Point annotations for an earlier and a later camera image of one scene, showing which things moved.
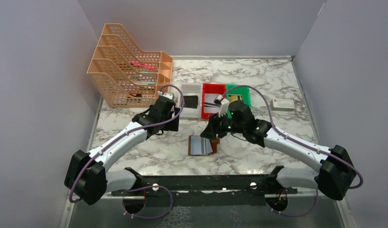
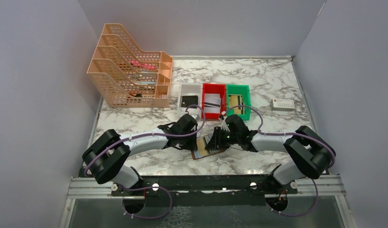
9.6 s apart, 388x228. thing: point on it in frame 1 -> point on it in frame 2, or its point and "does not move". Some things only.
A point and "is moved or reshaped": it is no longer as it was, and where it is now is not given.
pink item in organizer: (136, 64) does not move
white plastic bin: (192, 89) does not move
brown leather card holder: (198, 146) is moved or reshaped
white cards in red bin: (209, 106) does not move
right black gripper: (213, 128) -> (219, 138)
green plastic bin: (241, 89) does not move
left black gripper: (175, 112) -> (187, 122)
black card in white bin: (191, 101) does not move
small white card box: (282, 104) does not move
